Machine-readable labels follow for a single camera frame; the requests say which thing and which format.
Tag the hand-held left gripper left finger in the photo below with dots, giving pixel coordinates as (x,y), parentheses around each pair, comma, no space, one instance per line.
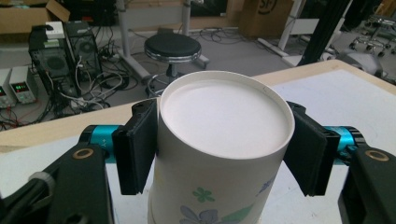
(137,146)

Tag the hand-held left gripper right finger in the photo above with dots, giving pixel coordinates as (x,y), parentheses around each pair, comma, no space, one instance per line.
(311,152)

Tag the floral white paper cup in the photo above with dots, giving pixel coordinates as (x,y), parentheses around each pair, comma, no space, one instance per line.
(224,124)

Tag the white table mat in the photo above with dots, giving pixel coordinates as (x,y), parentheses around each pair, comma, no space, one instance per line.
(339,102)

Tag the white desk leg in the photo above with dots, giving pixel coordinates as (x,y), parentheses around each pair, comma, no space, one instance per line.
(130,46)
(188,31)

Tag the black round stool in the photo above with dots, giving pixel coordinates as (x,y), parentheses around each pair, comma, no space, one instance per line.
(172,46)

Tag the black computer tower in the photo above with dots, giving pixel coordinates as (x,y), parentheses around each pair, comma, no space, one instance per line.
(84,49)
(53,62)

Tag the grey bench power supply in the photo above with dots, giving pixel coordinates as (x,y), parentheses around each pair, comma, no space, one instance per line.
(4,90)
(23,85)

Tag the large cardboard box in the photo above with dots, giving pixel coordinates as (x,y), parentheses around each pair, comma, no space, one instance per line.
(264,18)

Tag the small white box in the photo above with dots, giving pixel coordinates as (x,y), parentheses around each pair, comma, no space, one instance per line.
(55,29)

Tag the open cardboard box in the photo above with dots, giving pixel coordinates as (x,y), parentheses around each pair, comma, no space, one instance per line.
(25,17)

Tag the black metal frame post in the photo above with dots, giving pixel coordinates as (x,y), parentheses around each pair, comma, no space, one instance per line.
(323,31)

